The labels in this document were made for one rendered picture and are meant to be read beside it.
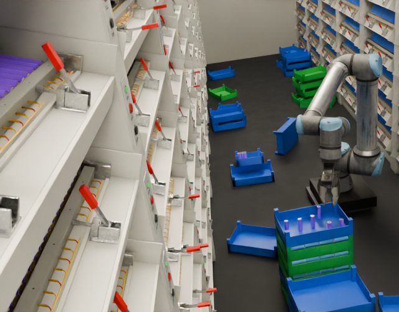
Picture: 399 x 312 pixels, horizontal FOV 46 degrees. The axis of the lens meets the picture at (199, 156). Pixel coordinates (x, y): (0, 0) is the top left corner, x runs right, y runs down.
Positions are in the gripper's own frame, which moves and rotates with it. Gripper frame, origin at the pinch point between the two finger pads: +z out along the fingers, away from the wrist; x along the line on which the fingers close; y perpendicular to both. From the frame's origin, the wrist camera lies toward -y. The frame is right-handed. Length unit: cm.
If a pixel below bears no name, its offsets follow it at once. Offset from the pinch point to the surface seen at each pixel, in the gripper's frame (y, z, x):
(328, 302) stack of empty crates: -19.5, 36.1, -3.4
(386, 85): 146, -41, -15
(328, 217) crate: 12.6, 10.7, 2.1
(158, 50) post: -71, -67, 41
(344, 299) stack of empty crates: -16.7, 35.3, -9.6
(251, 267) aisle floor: 27, 49, 45
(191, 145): 5, -23, 68
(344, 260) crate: 3.8, 27.1, -6.6
